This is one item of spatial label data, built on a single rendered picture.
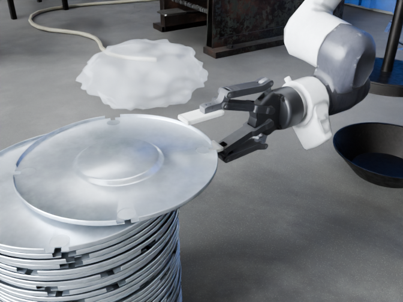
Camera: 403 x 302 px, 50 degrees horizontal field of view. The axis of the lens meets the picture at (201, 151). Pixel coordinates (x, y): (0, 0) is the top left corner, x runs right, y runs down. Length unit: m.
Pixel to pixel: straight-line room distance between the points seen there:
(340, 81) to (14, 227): 0.58
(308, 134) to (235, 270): 0.31
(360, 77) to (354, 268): 0.38
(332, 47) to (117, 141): 0.41
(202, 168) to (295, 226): 0.45
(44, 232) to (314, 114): 0.49
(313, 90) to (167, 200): 0.37
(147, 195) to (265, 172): 0.66
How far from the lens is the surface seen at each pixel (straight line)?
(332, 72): 0.82
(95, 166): 0.62
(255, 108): 0.73
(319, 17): 0.86
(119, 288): 0.57
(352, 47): 0.80
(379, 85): 1.78
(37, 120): 1.55
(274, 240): 0.97
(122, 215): 0.53
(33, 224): 0.56
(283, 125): 0.78
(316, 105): 0.79
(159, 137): 0.69
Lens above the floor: 0.64
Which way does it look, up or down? 31 degrees down
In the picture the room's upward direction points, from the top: straight up
